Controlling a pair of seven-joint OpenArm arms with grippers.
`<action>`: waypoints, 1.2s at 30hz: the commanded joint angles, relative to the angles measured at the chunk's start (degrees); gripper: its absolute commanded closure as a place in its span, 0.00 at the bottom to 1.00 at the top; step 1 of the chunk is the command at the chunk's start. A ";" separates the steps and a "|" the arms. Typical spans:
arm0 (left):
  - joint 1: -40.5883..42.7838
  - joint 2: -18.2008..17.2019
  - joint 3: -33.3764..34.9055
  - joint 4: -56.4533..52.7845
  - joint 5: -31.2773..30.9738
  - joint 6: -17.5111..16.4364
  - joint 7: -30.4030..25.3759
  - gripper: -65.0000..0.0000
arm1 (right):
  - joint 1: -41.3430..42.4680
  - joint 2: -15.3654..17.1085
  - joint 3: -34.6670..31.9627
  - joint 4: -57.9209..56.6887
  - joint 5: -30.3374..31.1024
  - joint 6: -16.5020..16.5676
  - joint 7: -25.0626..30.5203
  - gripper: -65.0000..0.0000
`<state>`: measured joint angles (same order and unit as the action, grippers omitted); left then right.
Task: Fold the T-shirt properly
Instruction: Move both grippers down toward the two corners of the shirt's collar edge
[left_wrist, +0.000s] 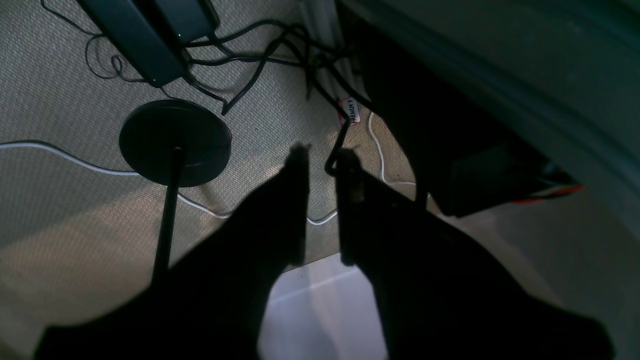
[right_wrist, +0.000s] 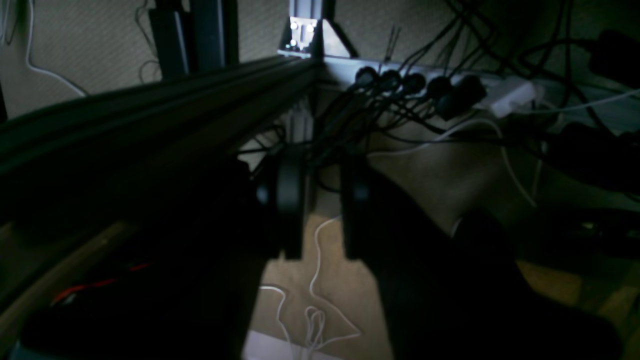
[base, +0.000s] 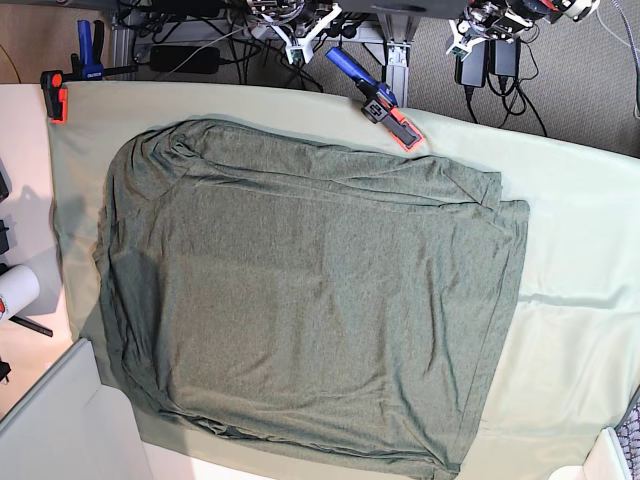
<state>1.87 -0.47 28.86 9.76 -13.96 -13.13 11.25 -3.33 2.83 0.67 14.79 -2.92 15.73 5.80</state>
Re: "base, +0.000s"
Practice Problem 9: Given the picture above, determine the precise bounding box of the green T-shirt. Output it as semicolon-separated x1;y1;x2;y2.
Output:
94;119;529;479

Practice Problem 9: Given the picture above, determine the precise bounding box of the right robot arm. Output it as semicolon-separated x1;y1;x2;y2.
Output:
247;0;343;65

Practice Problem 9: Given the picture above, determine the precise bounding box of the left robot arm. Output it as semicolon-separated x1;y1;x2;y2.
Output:
446;0;600;61

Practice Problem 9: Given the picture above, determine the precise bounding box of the light green table cloth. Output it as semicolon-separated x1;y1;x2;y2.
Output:
48;81;639;479

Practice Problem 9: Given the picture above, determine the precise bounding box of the blue orange bar clamp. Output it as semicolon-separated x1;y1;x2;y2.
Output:
325;47;424;152

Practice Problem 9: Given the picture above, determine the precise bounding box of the black flat power brick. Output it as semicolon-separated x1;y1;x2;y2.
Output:
149;45;221;74

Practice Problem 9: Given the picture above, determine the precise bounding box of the left black power adapter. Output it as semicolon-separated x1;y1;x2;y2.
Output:
454;41;489;88

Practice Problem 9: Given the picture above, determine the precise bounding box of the black power adapter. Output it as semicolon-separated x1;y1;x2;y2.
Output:
454;41;489;88
489;39;521;78

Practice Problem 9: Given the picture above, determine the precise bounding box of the right black power adapter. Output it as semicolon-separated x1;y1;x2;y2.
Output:
489;39;521;78

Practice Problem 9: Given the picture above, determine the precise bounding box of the blue spring clamp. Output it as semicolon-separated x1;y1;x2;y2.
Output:
65;20;138;81

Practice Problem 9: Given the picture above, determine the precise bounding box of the orange black corner clamp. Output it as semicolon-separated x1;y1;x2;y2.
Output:
40;70;68;124

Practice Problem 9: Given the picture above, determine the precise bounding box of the white cylindrical cup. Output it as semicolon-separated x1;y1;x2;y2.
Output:
0;265;40;322

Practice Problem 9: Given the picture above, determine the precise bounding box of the black stick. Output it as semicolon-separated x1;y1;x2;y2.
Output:
10;316;53;337

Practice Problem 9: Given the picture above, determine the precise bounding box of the white bin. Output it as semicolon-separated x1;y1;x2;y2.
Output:
1;340;153;479

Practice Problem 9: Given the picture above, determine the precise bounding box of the aluminium frame post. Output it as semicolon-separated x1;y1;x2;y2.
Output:
378;14;420;108

